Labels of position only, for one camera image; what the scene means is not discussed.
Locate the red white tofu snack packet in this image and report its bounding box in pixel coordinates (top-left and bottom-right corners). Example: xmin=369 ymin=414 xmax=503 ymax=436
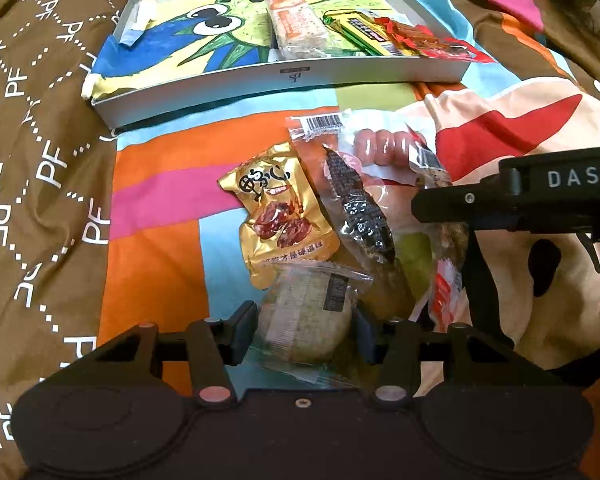
xmin=375 ymin=16 xmax=494 ymax=64

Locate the round cookie clear wrapper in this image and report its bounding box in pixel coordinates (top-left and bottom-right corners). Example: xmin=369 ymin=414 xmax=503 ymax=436
xmin=253 ymin=260 xmax=373 ymax=388

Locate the orange white cake bar packet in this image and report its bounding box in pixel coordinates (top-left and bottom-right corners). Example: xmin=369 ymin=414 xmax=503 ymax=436
xmin=265 ymin=0 xmax=329 ymax=60

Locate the red nut snack packet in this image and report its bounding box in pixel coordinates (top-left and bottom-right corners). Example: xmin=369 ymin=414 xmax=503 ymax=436
xmin=410 ymin=222 xmax=471 ymax=333

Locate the grey shallow tray box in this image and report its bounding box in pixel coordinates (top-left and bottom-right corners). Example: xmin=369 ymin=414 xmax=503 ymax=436
xmin=81 ymin=0 xmax=484 ymax=129

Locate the pink sausage packet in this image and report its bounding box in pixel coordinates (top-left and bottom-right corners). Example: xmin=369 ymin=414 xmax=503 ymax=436
xmin=337 ymin=110 xmax=451 ymax=188

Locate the gold duck snack packet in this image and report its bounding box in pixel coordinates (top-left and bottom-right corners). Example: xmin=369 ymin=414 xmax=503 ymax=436
xmin=219 ymin=142 xmax=340 ymax=289

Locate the cartoon drawing paper liner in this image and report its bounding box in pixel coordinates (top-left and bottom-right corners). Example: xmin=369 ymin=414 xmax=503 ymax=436
xmin=81 ymin=0 xmax=406 ymax=103

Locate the brown PF patterned quilt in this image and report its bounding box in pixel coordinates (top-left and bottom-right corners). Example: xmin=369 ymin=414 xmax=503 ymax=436
xmin=0 ymin=0 xmax=128 ymax=479

